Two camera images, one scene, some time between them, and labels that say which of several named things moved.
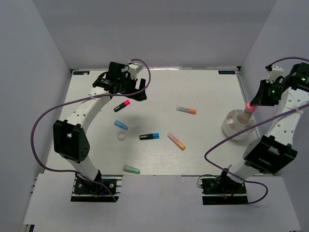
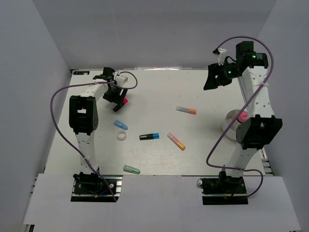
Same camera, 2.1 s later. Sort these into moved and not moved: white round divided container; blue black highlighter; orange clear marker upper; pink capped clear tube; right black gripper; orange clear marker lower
Moved: pink capped clear tube; right black gripper
Not moved: blue black highlighter; orange clear marker lower; white round divided container; orange clear marker upper
